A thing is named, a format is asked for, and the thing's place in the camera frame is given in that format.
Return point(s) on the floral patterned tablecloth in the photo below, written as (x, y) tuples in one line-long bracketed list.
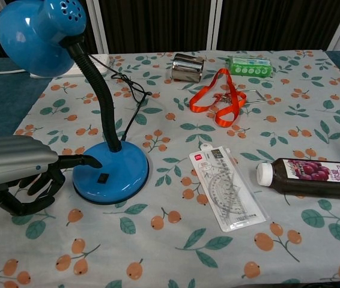
[(170, 210)]

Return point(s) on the shiny metal cup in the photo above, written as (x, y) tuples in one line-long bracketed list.
[(188, 68)]

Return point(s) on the blue gooseneck desk lamp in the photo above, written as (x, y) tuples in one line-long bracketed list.
[(122, 174)]

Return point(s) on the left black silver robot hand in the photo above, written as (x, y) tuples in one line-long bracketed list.
[(10, 159)]

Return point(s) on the clear ruler set pack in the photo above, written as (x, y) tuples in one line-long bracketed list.
[(228, 189)]

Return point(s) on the white power strip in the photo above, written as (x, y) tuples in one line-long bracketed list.
[(102, 64)]

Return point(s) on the grape juice bottle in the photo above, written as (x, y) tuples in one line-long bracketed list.
[(308, 180)]

